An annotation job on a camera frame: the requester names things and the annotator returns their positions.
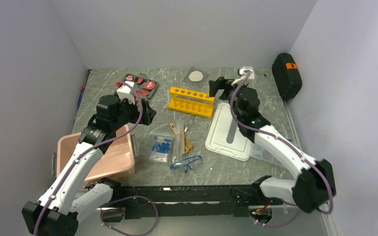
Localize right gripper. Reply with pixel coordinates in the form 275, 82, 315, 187
209, 77, 248, 121

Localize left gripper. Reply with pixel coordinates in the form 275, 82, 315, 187
111, 95, 156, 130

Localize wooden test tube clamp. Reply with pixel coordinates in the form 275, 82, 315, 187
170, 122, 185, 156

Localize bag of plastic pipettes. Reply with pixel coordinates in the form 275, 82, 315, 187
175, 119, 184, 156

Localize yellow rubber tubing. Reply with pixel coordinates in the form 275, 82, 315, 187
184, 134, 193, 154

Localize pink plastic bin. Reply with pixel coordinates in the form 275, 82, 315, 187
53, 133, 136, 187

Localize blue safety glasses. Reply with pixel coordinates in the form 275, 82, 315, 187
169, 155, 202, 174

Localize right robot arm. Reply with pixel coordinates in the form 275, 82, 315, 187
209, 77, 336, 214

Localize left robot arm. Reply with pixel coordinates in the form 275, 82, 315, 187
22, 95, 157, 236

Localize grey tool case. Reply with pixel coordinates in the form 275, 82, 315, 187
115, 73, 159, 99

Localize red tape measure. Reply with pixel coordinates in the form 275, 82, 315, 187
143, 81, 157, 91

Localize bag of blue caps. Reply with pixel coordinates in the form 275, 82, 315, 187
149, 135, 174, 163

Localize yellow test tube rack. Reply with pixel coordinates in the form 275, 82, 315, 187
168, 87, 215, 118

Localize red electrical tape roll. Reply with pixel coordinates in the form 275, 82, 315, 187
125, 74, 134, 81

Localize silver wrench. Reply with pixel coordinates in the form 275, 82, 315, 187
254, 71, 267, 78

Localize white bin lid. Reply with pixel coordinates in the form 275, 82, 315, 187
205, 102, 252, 161

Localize black tool case orange latch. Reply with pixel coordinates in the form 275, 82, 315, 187
272, 53, 302, 101

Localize clear plastic box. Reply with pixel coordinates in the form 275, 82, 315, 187
250, 144, 283, 167

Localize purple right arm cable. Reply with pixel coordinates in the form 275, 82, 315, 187
229, 71, 335, 228

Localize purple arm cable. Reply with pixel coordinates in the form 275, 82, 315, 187
32, 81, 158, 236
229, 71, 335, 228

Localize wire gauze with white centre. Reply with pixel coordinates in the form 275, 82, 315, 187
183, 67, 209, 89

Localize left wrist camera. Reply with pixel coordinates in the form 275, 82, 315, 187
116, 81, 135, 104

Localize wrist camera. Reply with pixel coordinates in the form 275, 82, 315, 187
238, 66, 255, 84
116, 81, 135, 104

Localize grey bin latch handle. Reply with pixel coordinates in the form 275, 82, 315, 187
131, 134, 140, 157

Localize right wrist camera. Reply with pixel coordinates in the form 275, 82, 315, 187
238, 66, 255, 84

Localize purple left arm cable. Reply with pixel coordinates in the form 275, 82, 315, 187
32, 81, 158, 236

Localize blue red screwdriver by wall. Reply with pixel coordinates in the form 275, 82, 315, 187
77, 69, 91, 109

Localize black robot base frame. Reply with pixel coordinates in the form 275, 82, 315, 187
104, 184, 282, 219

